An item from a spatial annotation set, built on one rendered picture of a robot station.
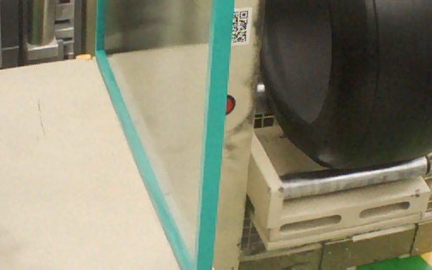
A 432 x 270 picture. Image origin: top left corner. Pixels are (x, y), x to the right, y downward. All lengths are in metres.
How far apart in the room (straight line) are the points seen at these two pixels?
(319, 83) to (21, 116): 0.90
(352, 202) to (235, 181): 0.23
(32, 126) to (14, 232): 0.23
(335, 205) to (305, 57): 0.38
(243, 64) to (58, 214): 0.66
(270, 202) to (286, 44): 0.44
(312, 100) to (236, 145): 0.29
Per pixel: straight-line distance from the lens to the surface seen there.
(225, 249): 2.08
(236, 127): 1.90
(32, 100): 1.50
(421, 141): 1.86
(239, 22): 1.79
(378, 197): 2.02
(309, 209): 1.97
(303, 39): 2.22
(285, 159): 2.19
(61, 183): 1.33
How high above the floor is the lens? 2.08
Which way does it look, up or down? 35 degrees down
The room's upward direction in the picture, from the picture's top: 4 degrees clockwise
